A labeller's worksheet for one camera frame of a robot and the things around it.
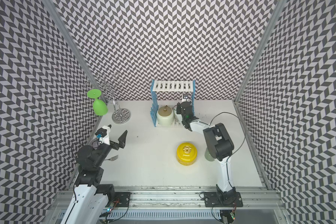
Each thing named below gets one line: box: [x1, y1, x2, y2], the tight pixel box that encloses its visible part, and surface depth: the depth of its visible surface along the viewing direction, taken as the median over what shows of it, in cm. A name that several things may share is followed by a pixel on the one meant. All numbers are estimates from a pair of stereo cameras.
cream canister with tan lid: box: [156, 105, 175, 127], surface depth 101 cm
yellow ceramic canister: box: [176, 142, 198, 167], surface depth 83 cm
